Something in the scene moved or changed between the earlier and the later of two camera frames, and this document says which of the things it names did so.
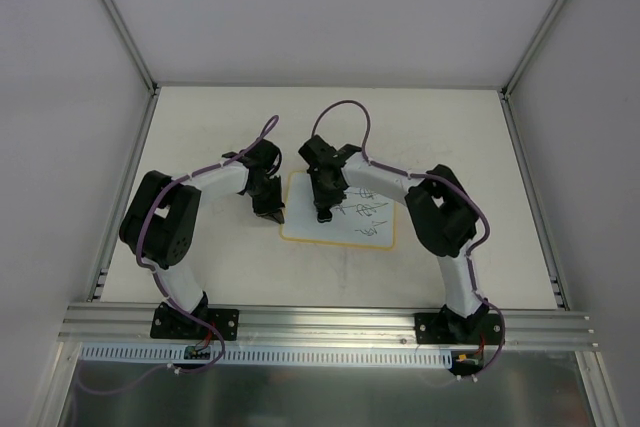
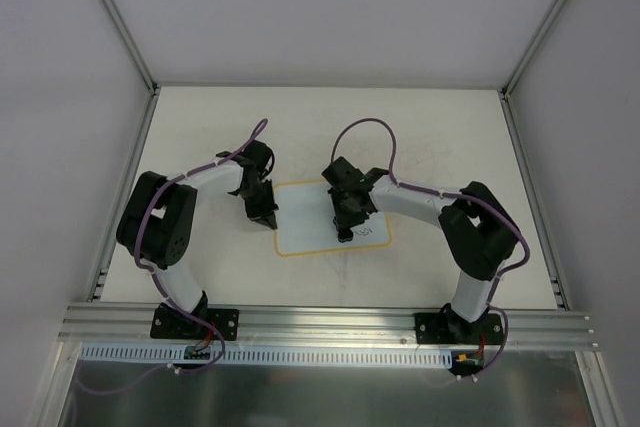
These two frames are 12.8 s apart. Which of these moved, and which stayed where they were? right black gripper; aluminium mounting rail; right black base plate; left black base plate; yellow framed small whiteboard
Moved: right black gripper; yellow framed small whiteboard
Stayed: aluminium mounting rail; right black base plate; left black base plate
